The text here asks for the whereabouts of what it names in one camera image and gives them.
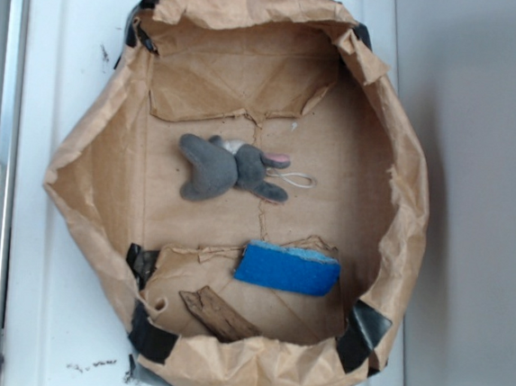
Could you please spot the blue sponge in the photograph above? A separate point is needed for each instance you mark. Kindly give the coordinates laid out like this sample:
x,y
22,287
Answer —
x,y
288,269

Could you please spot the brown wood piece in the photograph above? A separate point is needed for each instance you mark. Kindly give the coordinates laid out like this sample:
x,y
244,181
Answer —
x,y
218,316

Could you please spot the gray plush bunny toy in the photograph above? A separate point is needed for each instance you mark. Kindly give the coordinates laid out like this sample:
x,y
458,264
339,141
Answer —
x,y
222,164

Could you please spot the brown paper-lined cardboard box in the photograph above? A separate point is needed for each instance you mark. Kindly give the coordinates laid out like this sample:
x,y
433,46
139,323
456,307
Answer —
x,y
288,76

